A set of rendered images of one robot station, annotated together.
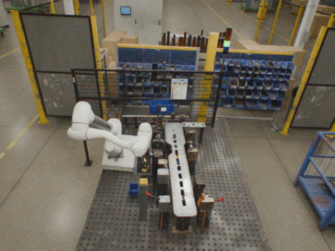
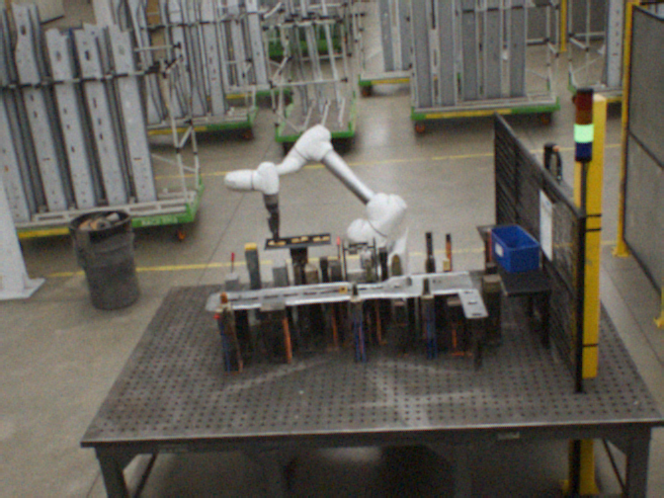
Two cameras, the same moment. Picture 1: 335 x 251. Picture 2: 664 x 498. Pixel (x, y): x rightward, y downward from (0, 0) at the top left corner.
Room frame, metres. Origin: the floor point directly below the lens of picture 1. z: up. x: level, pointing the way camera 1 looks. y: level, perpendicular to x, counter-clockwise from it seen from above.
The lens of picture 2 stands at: (2.32, -3.87, 2.79)
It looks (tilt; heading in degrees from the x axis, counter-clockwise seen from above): 22 degrees down; 97
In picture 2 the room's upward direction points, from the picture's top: 6 degrees counter-clockwise
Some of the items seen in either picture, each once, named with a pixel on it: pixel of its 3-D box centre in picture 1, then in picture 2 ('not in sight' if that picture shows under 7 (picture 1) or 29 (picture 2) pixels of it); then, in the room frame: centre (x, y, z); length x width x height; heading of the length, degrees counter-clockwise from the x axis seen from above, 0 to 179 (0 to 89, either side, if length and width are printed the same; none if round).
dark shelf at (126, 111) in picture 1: (155, 111); (510, 256); (2.81, 0.12, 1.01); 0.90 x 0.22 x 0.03; 95
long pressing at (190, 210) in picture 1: (178, 158); (339, 291); (1.91, -0.15, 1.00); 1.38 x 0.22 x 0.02; 5
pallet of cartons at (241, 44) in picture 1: (260, 75); not in sight; (5.34, -2.15, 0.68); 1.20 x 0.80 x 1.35; 92
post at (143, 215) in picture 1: (143, 200); (256, 285); (1.41, 0.15, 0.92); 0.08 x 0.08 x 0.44; 5
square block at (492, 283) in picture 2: (181, 127); (492, 310); (2.67, -0.22, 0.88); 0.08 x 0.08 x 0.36; 5
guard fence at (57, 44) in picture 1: (66, 75); (648, 157); (3.96, 1.75, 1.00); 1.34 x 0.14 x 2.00; 90
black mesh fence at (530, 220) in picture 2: (148, 122); (530, 287); (2.92, 0.23, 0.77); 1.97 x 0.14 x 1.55; 95
